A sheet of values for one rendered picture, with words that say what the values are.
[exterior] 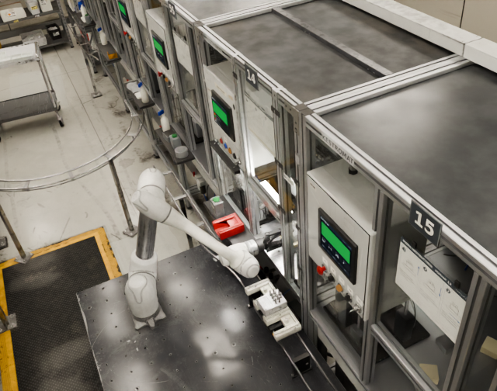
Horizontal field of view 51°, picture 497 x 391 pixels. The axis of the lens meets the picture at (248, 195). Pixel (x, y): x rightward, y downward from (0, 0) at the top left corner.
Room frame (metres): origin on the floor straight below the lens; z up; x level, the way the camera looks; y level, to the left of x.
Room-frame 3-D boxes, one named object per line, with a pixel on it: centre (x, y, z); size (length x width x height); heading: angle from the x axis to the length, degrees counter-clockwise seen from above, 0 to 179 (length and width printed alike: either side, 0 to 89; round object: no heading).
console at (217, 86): (2.50, -0.02, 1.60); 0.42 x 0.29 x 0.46; 22
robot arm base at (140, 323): (1.93, 0.64, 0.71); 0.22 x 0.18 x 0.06; 22
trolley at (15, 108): (5.56, 2.52, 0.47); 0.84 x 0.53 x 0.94; 106
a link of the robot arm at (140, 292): (1.96, 0.65, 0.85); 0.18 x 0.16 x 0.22; 2
